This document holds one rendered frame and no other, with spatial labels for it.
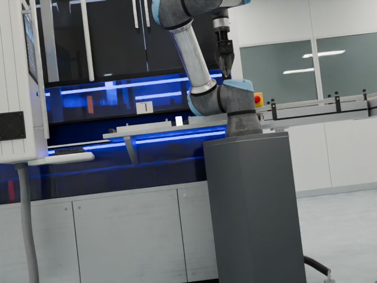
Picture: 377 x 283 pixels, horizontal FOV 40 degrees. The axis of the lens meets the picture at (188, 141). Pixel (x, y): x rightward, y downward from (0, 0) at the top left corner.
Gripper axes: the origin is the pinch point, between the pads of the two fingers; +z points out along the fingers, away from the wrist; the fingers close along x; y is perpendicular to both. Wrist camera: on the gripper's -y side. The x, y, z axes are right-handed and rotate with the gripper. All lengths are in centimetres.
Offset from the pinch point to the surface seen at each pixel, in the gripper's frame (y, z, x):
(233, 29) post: -35.7, -28.5, 10.4
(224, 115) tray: 1.8, 19.4, -3.7
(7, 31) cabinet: 19, -25, -92
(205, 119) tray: 1.8, 20.0, -12.3
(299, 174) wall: -496, 77, 144
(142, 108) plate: -36, 8, -42
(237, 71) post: -35.7, -6.3, 9.8
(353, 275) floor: -42, 110, 60
